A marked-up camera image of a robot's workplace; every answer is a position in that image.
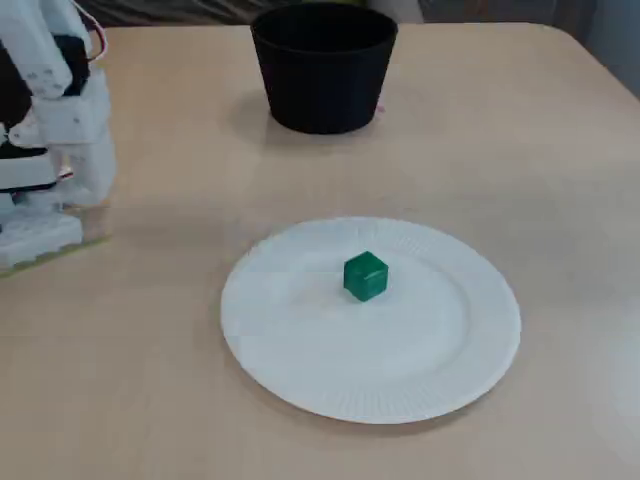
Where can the green cube block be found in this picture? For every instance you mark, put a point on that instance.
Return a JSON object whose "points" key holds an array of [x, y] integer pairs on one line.
{"points": [[366, 280]]}

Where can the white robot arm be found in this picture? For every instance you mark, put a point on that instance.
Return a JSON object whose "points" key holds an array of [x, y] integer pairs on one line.
{"points": [[75, 120]]}

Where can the white paper plate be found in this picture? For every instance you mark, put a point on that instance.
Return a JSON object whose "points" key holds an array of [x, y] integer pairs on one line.
{"points": [[350, 360]]}

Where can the black round pot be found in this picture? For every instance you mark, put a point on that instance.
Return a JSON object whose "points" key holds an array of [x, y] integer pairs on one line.
{"points": [[325, 85]]}

